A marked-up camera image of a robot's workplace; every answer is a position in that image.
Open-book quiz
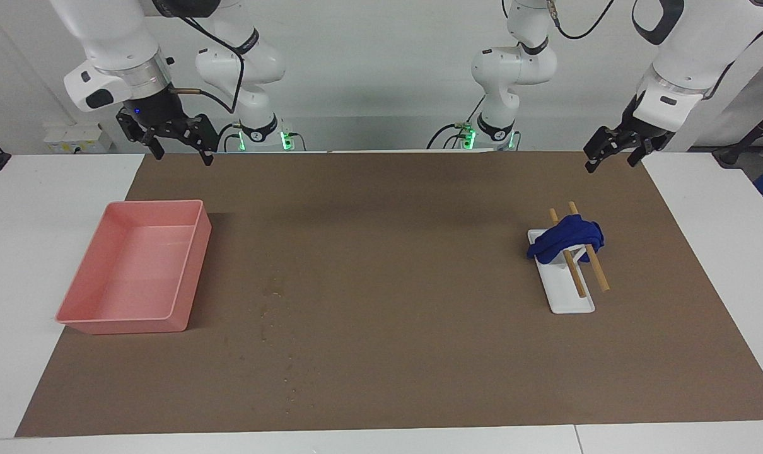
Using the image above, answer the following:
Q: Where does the blue cloth towel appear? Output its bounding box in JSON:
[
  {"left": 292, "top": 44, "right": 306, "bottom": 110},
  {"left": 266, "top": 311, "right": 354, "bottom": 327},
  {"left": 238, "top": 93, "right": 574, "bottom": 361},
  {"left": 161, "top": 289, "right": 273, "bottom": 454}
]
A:
[{"left": 527, "top": 214, "right": 605, "bottom": 264}]

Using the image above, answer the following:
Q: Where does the white towel rack base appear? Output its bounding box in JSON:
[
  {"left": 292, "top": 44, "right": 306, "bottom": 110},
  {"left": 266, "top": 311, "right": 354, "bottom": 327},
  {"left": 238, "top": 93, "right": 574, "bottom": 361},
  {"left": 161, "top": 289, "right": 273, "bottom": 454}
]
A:
[{"left": 527, "top": 228, "right": 596, "bottom": 315}]

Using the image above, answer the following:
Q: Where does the black tripod stand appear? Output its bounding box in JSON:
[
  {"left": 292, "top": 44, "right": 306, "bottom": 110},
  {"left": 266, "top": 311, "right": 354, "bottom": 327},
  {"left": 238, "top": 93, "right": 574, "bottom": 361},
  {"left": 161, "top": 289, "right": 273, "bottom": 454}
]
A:
[{"left": 713, "top": 101, "right": 763, "bottom": 168}]

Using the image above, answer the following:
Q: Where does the wooden rack rod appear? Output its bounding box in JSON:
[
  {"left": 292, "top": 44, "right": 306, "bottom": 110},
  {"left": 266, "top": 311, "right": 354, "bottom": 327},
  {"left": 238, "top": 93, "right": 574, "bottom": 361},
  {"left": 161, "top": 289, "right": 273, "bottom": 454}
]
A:
[
  {"left": 568, "top": 201, "right": 610, "bottom": 293},
  {"left": 549, "top": 208, "right": 588, "bottom": 299}
]

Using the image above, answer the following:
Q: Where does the pink plastic bin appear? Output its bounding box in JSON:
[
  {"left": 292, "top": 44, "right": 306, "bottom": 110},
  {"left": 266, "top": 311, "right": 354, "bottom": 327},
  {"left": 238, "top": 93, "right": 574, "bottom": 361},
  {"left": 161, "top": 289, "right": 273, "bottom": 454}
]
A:
[{"left": 55, "top": 200, "right": 213, "bottom": 335}]

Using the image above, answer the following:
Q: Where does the brown table mat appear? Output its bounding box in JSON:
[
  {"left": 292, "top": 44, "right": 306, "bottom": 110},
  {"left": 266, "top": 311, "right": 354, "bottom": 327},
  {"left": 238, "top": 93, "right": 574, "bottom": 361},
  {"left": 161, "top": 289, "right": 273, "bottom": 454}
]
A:
[{"left": 15, "top": 150, "right": 763, "bottom": 438}]

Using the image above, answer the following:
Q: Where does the black right base cable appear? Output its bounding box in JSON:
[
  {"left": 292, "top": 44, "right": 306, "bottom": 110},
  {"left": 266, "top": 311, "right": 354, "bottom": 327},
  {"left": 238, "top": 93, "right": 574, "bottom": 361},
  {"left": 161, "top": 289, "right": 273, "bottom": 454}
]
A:
[{"left": 216, "top": 123, "right": 243, "bottom": 152}]

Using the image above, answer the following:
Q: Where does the black base cable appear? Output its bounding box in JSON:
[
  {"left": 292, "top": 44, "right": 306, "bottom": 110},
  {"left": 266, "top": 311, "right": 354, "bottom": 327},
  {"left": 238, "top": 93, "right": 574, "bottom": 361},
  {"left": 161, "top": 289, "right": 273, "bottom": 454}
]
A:
[
  {"left": 216, "top": 123, "right": 243, "bottom": 152},
  {"left": 427, "top": 95, "right": 486, "bottom": 150}
]

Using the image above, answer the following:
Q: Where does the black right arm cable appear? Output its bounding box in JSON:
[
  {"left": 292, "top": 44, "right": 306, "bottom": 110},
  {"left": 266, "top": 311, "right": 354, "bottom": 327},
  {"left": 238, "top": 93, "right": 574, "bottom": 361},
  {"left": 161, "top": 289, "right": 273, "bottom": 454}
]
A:
[{"left": 167, "top": 13, "right": 247, "bottom": 114}]

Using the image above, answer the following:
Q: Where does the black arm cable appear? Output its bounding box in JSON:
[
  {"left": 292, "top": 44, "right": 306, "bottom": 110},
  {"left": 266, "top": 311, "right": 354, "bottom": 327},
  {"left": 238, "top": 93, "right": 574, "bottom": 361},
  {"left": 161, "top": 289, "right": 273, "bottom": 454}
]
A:
[
  {"left": 167, "top": 13, "right": 247, "bottom": 114},
  {"left": 549, "top": 0, "right": 615, "bottom": 40}
]

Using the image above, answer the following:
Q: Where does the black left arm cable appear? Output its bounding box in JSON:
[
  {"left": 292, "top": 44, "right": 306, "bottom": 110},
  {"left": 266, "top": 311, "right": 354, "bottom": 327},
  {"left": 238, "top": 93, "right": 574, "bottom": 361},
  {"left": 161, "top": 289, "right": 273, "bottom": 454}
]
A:
[{"left": 549, "top": 0, "right": 615, "bottom": 40}]

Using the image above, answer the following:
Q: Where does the black left base cable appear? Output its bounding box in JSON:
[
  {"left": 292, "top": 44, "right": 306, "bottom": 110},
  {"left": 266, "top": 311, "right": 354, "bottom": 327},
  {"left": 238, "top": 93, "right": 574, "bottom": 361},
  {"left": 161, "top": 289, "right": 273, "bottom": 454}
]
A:
[{"left": 427, "top": 95, "right": 486, "bottom": 150}]

